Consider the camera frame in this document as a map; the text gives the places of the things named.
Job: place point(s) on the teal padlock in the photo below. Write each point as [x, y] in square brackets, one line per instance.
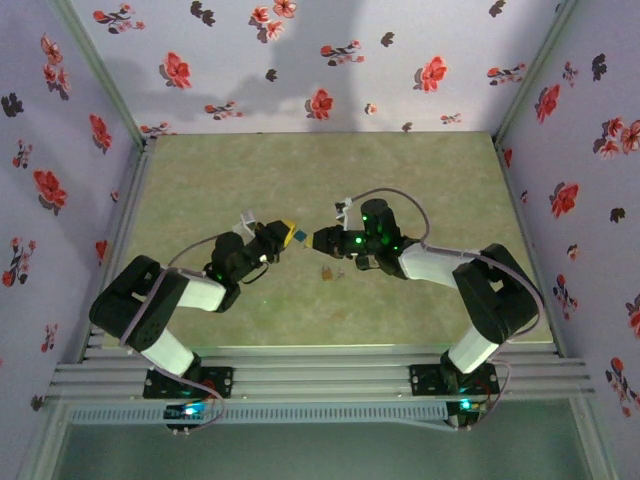
[300, 236]

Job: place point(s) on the gold padlock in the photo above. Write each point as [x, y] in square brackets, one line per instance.
[327, 274]

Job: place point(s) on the silver keys of gold padlock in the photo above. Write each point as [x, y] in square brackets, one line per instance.
[340, 273]

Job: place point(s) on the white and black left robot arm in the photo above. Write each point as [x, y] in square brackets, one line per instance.
[200, 295]

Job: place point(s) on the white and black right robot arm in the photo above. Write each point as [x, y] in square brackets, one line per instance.
[430, 265]

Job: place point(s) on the left circuit board green light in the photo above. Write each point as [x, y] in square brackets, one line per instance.
[175, 413]

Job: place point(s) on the circuit board green light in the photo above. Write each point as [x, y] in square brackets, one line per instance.
[475, 406]
[175, 413]

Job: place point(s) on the right circuit board green light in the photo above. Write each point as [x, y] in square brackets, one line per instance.
[475, 406]

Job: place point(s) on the aluminium side rail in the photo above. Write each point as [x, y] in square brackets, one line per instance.
[119, 250]
[521, 225]

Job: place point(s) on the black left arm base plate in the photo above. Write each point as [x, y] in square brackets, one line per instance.
[225, 382]

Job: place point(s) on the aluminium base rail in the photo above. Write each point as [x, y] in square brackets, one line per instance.
[320, 372]

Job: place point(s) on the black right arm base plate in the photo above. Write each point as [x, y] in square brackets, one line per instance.
[420, 380]

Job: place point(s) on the aluminium frame post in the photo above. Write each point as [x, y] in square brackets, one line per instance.
[533, 75]
[104, 75]

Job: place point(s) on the aluminium frame leg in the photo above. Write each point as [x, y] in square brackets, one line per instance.
[594, 445]
[42, 445]

